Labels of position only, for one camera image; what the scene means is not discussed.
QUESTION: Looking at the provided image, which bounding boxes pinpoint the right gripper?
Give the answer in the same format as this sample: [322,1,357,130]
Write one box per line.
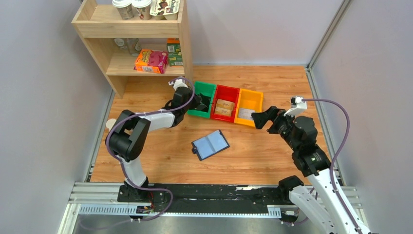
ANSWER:
[250,106,298,152]

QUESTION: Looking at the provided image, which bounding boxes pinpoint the navy blue card holder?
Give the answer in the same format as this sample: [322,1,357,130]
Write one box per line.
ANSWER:
[191,130,230,161]

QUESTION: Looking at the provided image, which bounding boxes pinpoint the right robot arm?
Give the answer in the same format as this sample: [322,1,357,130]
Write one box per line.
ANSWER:
[252,102,371,234]

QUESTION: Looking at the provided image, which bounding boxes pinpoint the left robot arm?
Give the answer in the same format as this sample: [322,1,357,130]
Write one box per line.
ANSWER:
[105,87,211,202]

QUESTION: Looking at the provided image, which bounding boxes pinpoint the silver VIP card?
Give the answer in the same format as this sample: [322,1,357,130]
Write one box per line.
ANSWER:
[237,108,255,120]

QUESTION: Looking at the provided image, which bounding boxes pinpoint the gold card in bin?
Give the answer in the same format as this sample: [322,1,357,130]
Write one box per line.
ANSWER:
[216,99,235,111]

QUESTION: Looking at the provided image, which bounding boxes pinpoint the green plastic bin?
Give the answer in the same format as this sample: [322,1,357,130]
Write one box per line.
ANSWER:
[187,81,217,118]

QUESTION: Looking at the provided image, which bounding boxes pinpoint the yellow plastic bin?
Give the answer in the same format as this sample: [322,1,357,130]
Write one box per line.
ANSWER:
[234,89,263,127]

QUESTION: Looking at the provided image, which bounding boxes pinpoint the red plastic bin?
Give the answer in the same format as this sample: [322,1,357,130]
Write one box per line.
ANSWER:
[210,84,240,123]

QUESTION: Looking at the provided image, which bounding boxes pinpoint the green juice carton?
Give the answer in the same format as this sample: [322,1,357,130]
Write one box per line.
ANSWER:
[167,38,183,67]

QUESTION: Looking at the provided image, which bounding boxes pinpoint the orange pink snack box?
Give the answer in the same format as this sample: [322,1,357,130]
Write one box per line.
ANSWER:
[135,49,168,74]

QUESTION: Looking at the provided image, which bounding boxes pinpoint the wooden shelf unit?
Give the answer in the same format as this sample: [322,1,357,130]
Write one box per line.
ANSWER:
[72,0,193,98]

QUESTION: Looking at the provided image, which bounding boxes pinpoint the clear bottle on shelf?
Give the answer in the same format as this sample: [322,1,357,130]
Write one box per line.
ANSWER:
[113,38,142,57]

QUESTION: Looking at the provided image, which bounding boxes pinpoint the green liquid bottle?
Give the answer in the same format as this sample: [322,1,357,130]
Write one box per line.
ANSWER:
[105,118,116,131]

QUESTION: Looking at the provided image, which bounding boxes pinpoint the chocolate pudding cup pack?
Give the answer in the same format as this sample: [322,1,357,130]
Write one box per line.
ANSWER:
[150,0,181,20]

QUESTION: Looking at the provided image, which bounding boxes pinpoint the white lidded cup right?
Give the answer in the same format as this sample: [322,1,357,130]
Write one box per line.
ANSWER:
[131,0,152,20]

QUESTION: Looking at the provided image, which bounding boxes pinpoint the white lidded cup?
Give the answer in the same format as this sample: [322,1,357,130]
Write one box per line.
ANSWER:
[112,0,134,20]
[131,0,152,20]

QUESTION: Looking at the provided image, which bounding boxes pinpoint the white lidded cup left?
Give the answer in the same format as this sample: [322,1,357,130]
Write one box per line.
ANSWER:
[112,0,134,20]

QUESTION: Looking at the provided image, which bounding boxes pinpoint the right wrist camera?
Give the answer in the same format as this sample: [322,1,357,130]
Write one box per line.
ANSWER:
[283,96,307,117]

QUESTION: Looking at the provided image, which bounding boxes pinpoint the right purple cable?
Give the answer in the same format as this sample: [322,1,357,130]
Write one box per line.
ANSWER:
[280,98,364,234]

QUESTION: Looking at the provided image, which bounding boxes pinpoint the purple cable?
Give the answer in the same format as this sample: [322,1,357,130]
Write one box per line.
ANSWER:
[280,98,364,234]
[105,76,196,223]

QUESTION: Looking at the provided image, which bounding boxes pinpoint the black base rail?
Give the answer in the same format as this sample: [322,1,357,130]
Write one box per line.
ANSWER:
[117,183,292,214]

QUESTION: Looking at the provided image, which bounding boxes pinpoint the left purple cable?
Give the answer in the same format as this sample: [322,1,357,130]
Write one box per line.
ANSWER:
[105,76,196,223]

